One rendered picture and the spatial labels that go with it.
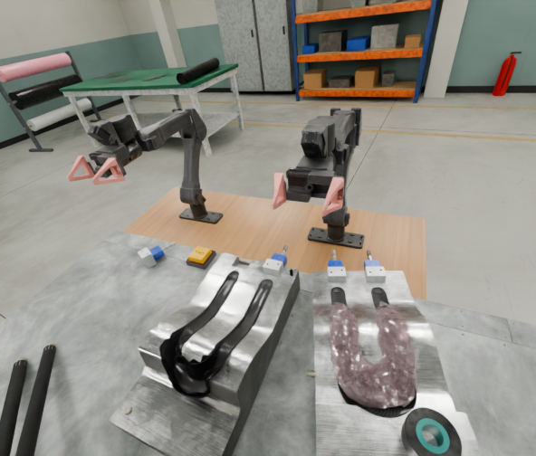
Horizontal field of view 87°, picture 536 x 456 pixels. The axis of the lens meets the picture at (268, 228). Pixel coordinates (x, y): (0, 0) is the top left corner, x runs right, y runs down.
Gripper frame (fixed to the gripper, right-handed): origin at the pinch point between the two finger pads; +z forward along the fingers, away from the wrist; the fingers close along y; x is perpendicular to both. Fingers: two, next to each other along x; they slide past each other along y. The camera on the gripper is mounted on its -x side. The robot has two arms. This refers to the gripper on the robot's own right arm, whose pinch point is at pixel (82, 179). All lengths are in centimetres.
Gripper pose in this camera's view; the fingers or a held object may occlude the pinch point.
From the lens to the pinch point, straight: 91.0
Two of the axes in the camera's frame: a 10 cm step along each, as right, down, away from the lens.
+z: -3.8, 6.2, -6.9
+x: 1.2, 7.7, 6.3
